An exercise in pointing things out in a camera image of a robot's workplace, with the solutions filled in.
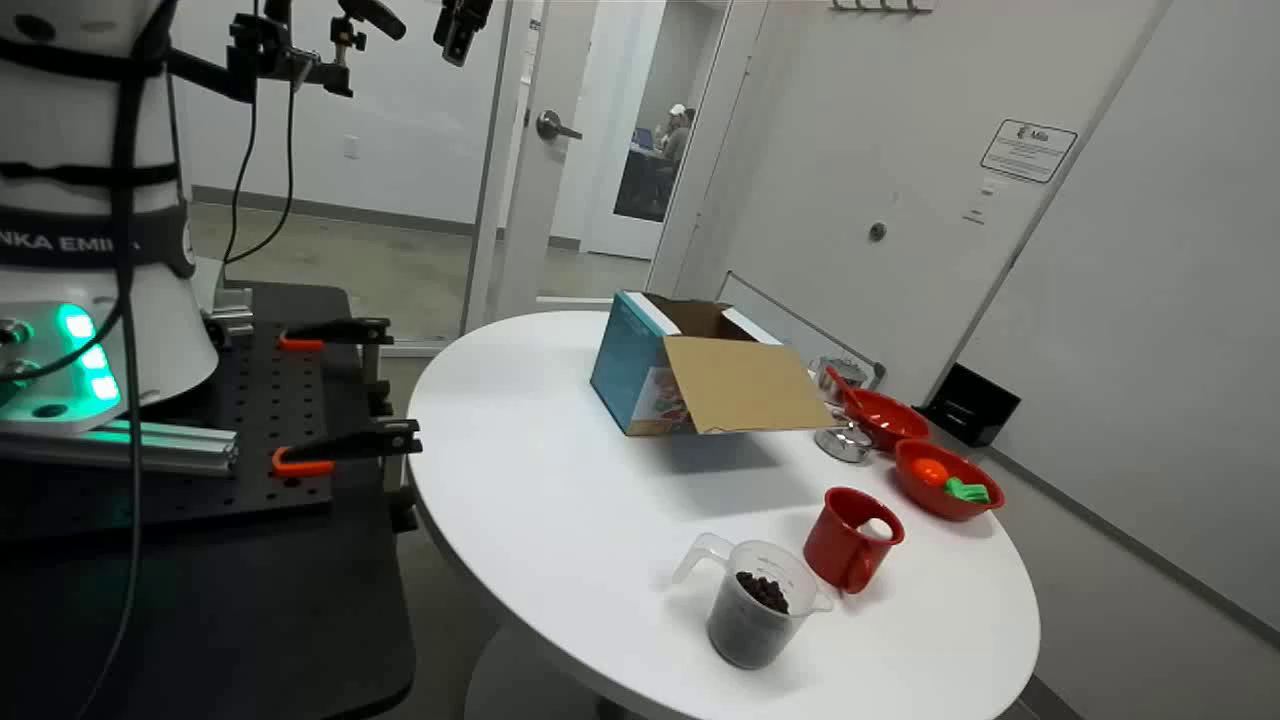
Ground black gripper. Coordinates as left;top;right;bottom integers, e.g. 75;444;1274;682
433;0;497;69

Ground teal printed cardboard box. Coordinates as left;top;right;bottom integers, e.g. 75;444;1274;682
590;288;837;439

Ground white door with round lock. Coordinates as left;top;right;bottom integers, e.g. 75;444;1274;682
717;0;1176;403

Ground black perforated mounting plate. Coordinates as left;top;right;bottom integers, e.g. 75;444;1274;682
0;315;404;540

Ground stemmed metal cup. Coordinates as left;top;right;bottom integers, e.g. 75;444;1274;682
812;354;883;468

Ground empty red bowl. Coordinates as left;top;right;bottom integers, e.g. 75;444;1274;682
830;373;936;457

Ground black cart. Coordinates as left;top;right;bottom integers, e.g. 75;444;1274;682
0;274;420;720

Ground red measuring cup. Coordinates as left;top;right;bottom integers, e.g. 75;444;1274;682
799;483;909;595

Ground clear measuring cup with beans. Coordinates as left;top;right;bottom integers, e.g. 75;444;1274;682
671;526;833;672

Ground red bowl with toys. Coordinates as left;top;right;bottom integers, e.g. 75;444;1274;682
888;436;1010;524

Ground metal lever door handle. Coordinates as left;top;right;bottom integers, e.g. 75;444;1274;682
534;108;590;144

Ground black camera mount rig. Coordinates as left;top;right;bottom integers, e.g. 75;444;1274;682
221;0;412;101

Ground white door with lever handle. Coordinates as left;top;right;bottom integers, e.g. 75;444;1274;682
458;0;591;337

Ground thin black hanging cable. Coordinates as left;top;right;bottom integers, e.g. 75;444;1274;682
218;53;306;273

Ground black clamp with orange handle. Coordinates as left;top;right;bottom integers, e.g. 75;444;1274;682
275;315;400;359
267;415;428;483

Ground silver metal bracket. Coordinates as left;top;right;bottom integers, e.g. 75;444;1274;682
204;285;258;341

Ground wall coat hooks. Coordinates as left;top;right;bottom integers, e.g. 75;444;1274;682
830;0;936;21

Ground aluminium rail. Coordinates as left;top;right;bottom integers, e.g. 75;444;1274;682
0;415;242;478

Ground white wall sign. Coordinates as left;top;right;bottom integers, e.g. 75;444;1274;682
976;116;1083;187

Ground black box by wall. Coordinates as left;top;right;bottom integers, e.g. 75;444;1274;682
921;359;1025;453

